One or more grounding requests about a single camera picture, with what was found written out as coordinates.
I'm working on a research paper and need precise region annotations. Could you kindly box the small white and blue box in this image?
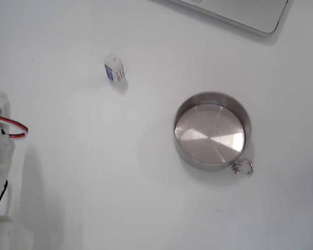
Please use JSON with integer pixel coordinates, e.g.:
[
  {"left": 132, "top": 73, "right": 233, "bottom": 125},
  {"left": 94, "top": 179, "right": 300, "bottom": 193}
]
[{"left": 103, "top": 54, "right": 127, "bottom": 88}]

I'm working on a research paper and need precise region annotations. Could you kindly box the round metal bowl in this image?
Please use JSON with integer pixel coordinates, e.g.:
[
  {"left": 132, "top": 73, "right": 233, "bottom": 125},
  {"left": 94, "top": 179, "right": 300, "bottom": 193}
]
[{"left": 173, "top": 91, "right": 255, "bottom": 176}]

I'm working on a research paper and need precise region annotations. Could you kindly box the silver laptop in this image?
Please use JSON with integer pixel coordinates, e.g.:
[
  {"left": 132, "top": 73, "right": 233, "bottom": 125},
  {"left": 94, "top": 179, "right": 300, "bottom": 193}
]
[{"left": 152, "top": 0, "right": 294, "bottom": 36}]

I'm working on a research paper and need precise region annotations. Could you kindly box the red servo cable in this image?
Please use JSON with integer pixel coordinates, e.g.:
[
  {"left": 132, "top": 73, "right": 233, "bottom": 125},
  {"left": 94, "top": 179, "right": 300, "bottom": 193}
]
[{"left": 0, "top": 116, "right": 29, "bottom": 141}]

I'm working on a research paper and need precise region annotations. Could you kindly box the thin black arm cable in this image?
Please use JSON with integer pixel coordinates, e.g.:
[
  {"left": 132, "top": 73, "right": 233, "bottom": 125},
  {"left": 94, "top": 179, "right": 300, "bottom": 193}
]
[{"left": 0, "top": 179, "right": 9, "bottom": 217}]

